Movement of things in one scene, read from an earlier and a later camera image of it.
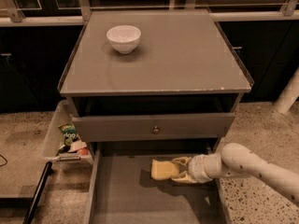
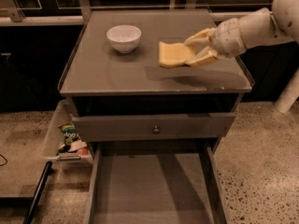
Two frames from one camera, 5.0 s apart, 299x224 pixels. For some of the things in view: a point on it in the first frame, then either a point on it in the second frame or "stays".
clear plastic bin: x=64 y=144 stays
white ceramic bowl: x=124 y=38 stays
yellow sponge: x=163 y=170 to x=174 y=54
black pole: x=49 y=167 stays
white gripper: x=195 y=168 to x=228 y=37
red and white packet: x=78 y=147 stays
